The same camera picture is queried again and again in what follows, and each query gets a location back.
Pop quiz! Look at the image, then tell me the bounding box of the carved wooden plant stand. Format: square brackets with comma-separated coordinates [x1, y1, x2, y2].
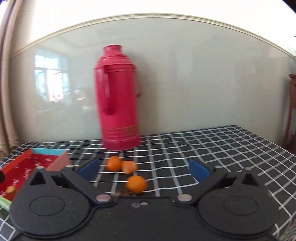
[283, 74, 295, 153]

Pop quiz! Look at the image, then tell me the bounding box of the orange tangerine front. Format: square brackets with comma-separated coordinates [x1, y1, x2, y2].
[126, 175, 147, 194]

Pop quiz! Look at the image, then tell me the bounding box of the half-peeled tangerine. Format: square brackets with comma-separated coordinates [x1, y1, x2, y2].
[6, 185, 18, 200]

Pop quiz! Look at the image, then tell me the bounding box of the orange tangerine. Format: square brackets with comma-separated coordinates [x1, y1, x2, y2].
[126, 175, 147, 194]
[121, 161, 138, 175]
[106, 156, 122, 172]

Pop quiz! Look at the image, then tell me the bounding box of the red thermos flask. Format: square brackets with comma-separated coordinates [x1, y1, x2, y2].
[94, 45, 141, 151]

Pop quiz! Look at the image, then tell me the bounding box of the beige curtain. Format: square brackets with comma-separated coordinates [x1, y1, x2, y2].
[1, 1, 23, 159]

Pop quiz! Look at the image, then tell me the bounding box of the black white checkered tablecloth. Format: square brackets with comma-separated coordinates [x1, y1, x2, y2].
[1, 125, 295, 240]

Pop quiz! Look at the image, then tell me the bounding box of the colourful red paper box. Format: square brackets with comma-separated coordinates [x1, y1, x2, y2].
[1, 148, 71, 201]

